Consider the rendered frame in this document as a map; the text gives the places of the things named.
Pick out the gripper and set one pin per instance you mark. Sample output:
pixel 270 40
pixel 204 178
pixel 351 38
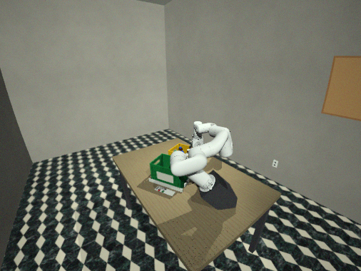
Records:
pixel 196 142

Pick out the yellow plastic crate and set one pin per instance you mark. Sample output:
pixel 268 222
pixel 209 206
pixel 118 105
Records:
pixel 184 148

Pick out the white paper pick list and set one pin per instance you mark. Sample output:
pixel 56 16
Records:
pixel 164 190

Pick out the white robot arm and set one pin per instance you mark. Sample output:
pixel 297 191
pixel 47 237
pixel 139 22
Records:
pixel 191 166

